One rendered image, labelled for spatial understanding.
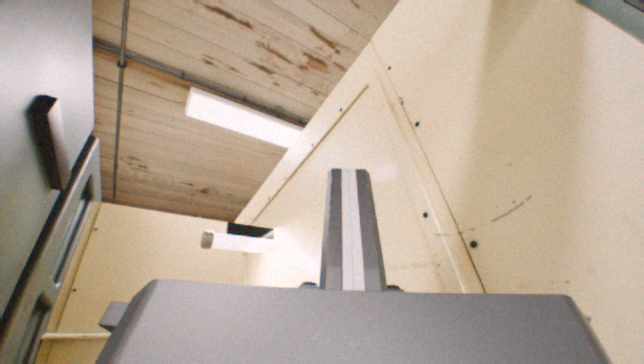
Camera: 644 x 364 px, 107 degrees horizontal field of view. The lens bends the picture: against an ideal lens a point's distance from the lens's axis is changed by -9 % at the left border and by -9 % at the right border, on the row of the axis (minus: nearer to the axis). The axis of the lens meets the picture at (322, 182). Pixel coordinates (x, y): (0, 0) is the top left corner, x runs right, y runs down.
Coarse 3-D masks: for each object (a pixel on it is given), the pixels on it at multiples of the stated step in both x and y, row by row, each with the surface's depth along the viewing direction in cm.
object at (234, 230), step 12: (228, 228) 88; (240, 228) 91; (252, 228) 93; (264, 228) 96; (204, 240) 81; (216, 240) 83; (228, 240) 85; (240, 240) 87; (252, 240) 89; (264, 240) 92; (264, 252) 92
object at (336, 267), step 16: (336, 176) 11; (336, 192) 10; (336, 208) 9; (336, 224) 8; (336, 240) 8; (336, 256) 7; (352, 256) 7; (320, 272) 7; (336, 272) 7; (352, 272) 7; (320, 288) 7; (336, 288) 7; (352, 288) 7
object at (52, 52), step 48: (0, 0) 35; (48, 0) 46; (0, 48) 38; (48, 48) 51; (0, 96) 41; (48, 96) 55; (0, 144) 44; (48, 144) 59; (0, 192) 48; (48, 192) 70; (0, 240) 51; (0, 288) 55
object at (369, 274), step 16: (352, 176) 11; (368, 176) 11; (352, 192) 10; (368, 192) 10; (352, 208) 9; (368, 208) 9; (352, 224) 8; (368, 224) 8; (352, 240) 8; (368, 240) 8; (368, 256) 7; (368, 272) 7; (384, 272) 7; (368, 288) 7; (384, 288) 7; (400, 288) 8
